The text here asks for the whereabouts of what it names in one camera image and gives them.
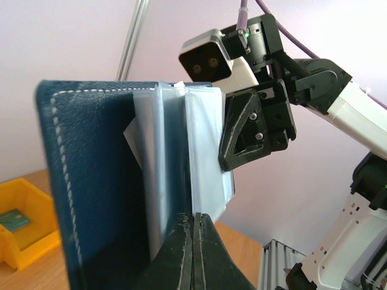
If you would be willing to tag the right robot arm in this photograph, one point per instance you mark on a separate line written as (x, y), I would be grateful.
(329, 195)

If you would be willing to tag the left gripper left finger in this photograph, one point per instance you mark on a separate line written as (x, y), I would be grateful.
(172, 266)

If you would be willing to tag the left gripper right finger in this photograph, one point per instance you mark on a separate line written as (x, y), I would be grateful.
(212, 266)

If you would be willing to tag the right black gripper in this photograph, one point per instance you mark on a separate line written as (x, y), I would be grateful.
(258, 122)

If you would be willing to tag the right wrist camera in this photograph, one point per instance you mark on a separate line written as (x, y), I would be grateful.
(218, 58)

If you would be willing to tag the teal card in single bin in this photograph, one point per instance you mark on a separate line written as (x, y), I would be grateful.
(14, 220)

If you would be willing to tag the yellow single bin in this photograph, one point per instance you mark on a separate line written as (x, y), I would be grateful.
(29, 227)

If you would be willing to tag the blue card holder wallet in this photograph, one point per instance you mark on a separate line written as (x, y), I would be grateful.
(125, 159)

